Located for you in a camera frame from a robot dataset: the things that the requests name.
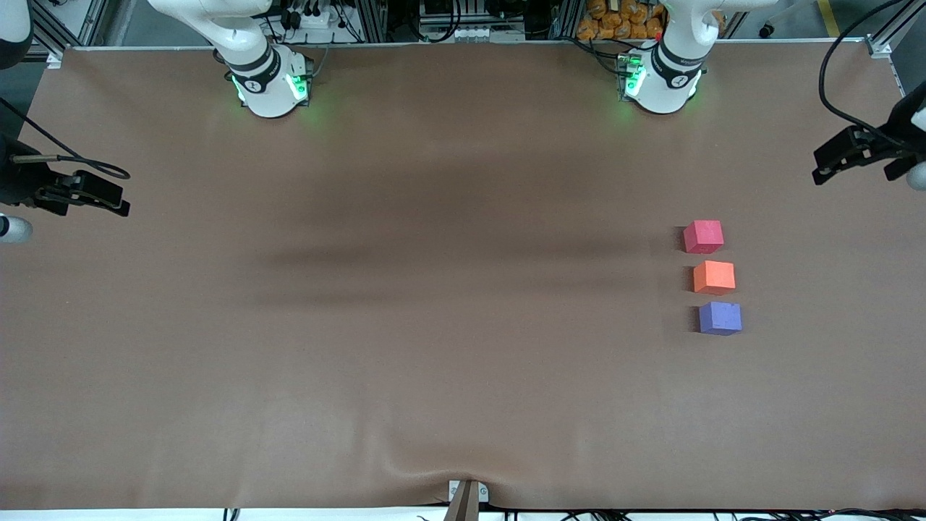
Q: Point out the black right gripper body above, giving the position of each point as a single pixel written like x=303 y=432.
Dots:
x=16 y=181

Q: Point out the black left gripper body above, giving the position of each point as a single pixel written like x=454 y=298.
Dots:
x=884 y=142

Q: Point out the orange foam block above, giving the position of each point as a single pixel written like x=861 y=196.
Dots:
x=714 y=276

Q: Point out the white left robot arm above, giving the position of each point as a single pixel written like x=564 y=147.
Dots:
x=669 y=87

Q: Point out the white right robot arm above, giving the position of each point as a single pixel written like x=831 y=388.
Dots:
x=268 y=79

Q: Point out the red foam block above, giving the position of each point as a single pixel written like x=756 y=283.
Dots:
x=703 y=235

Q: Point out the purple foam block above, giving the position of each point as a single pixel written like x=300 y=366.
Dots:
x=720 y=317

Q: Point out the pile of orange objects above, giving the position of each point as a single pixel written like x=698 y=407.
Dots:
x=615 y=25

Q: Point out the white power strip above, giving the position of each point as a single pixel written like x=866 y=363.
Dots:
x=315 y=20

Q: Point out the brown table mat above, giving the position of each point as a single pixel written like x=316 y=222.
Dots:
x=463 y=289

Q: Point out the table edge clamp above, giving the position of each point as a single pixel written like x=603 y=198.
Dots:
x=466 y=503

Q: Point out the aluminium corner frame rail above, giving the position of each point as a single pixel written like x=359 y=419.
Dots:
x=879 y=45
x=54 y=56

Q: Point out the aluminium frame post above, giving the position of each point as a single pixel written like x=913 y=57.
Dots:
x=370 y=18
x=566 y=18

